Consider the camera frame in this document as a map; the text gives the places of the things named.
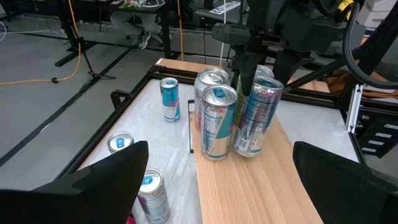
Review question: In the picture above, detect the white cable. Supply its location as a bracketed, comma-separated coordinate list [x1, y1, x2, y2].
[218, 0, 227, 68]

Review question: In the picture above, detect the white paper sign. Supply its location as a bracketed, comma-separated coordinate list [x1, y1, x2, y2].
[208, 1, 243, 16]

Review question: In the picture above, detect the black frame clamp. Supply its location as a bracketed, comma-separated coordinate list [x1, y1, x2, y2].
[110, 89, 133, 110]

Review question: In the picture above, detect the black tripod stand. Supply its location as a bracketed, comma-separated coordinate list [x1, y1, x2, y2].
[77, 35, 118, 93]

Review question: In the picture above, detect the black desk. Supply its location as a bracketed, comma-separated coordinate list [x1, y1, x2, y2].
[57, 0, 175, 68]

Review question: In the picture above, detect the silver aluminium extrusion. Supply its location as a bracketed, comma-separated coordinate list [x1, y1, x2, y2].
[345, 83, 364, 134]

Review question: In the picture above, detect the slim blue silver energy can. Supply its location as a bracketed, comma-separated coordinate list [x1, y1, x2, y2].
[200, 83, 239, 161]
[159, 77, 182, 123]
[233, 76, 284, 158]
[137, 167, 171, 224]
[106, 131, 135, 156]

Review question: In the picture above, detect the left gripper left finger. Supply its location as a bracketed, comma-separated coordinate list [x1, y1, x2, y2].
[0, 140, 150, 224]

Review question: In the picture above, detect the yellow cable label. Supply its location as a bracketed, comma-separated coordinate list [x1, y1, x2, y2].
[337, 0, 355, 13]

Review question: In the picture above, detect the yellow power cable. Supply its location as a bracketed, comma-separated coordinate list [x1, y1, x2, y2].
[176, 0, 185, 62]

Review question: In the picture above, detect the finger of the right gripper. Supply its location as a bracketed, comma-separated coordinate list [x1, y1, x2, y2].
[272, 51, 300, 88]
[238, 43, 259, 96]

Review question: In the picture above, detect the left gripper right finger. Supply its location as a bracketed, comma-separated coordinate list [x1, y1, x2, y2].
[292, 140, 398, 224]

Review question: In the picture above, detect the yellow floor cable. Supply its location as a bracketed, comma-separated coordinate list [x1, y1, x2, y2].
[0, 0, 82, 86]

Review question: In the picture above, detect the person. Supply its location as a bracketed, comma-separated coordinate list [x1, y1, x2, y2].
[110, 11, 164, 50]

